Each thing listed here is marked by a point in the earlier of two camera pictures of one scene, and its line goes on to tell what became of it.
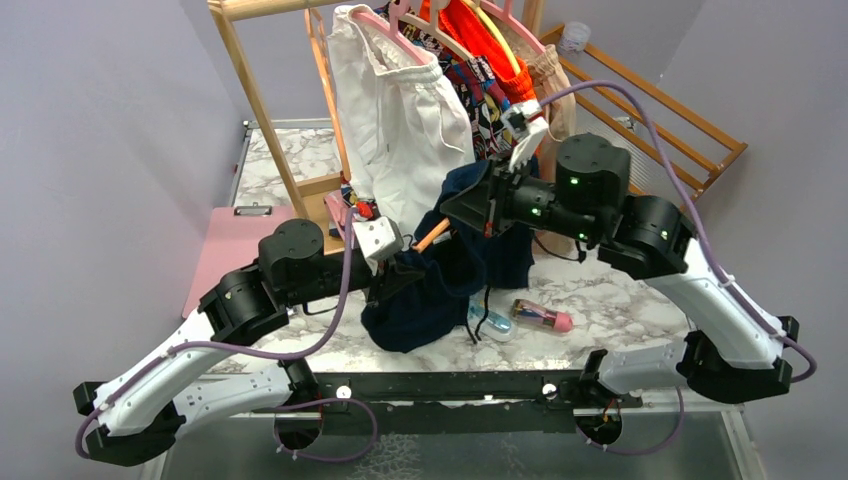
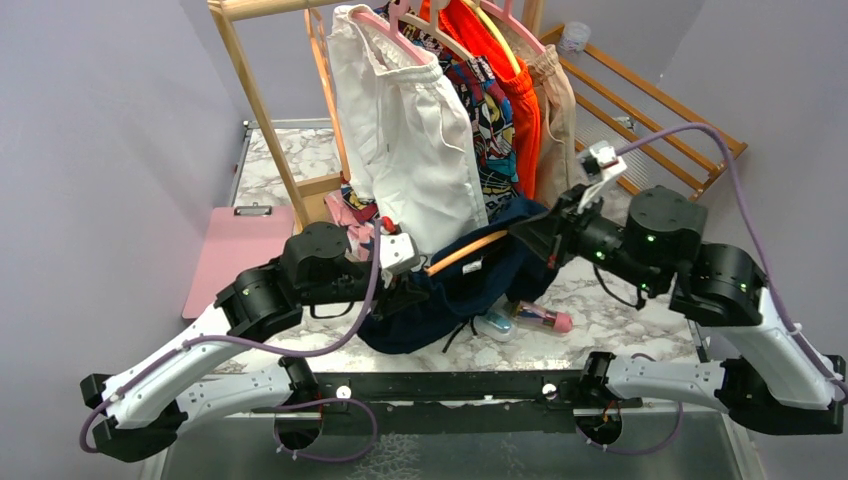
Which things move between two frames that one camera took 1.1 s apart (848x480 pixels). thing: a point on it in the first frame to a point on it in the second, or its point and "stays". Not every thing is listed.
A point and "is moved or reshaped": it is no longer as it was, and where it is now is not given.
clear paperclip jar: x=574 y=37 stays
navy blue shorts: x=420 y=299 is moved or reshaped
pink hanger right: x=503 y=9 stays
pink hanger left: x=391 y=29 stays
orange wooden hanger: x=442 y=225 to x=453 y=258
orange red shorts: x=463 y=28 stays
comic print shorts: x=482 y=99 stays
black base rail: x=457 y=402 stays
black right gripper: x=470 y=206 to x=554 y=239
